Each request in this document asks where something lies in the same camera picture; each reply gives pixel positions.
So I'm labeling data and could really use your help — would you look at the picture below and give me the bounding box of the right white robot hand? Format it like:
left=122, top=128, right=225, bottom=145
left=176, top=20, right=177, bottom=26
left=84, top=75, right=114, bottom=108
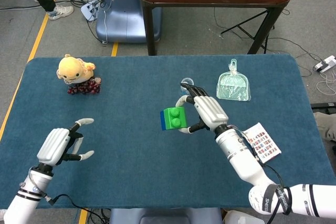
left=175, top=82, right=229, bottom=134

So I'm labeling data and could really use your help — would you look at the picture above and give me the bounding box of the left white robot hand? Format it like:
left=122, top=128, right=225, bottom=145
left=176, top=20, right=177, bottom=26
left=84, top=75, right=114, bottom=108
left=36, top=118, right=95, bottom=167

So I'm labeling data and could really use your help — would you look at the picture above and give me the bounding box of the green toy block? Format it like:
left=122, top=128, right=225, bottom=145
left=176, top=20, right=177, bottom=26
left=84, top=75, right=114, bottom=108
left=164, top=106, right=188, bottom=130

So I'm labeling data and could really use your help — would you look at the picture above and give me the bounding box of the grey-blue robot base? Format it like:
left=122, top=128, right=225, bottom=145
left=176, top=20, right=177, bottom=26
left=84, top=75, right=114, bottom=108
left=109, top=207, right=223, bottom=224

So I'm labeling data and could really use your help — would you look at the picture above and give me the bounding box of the green mini dustpan in bag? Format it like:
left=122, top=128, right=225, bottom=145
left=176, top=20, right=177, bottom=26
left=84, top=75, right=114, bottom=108
left=216, top=58, right=252, bottom=102

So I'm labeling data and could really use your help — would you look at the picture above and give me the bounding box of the red grape bunch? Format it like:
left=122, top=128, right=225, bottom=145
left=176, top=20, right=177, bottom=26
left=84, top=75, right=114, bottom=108
left=67, top=77, right=102, bottom=95

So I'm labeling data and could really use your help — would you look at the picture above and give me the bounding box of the white booklet with tile print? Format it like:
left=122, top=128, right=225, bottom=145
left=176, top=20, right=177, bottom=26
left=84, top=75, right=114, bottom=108
left=243, top=122, right=282, bottom=164

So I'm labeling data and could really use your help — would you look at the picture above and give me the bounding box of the yellow plush toy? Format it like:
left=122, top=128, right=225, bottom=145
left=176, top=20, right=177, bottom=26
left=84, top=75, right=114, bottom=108
left=56, top=54, right=97, bottom=85

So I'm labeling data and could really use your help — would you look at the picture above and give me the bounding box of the blue table cloth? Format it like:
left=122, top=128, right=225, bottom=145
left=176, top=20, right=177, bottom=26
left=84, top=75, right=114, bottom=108
left=0, top=55, right=336, bottom=210

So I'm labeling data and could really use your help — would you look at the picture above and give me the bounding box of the beige bag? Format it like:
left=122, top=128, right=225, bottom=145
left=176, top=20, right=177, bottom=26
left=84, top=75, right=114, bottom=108
left=312, top=111, right=336, bottom=143

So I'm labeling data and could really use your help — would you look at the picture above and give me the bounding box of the blue-grey machine base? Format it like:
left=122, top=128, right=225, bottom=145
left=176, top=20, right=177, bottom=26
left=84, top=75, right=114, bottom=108
left=95, top=0, right=162, bottom=44

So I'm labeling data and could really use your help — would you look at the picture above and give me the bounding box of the white sneaker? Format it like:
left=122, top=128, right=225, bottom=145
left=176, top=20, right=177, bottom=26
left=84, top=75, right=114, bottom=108
left=47, top=5, right=75, bottom=21

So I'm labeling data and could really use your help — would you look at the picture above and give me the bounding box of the white power strip with plugs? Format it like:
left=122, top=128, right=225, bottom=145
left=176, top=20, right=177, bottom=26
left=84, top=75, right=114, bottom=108
left=80, top=0, right=104, bottom=22

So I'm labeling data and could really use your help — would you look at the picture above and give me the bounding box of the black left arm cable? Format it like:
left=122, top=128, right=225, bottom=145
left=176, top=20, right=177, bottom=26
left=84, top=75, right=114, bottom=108
left=46, top=194, right=90, bottom=211

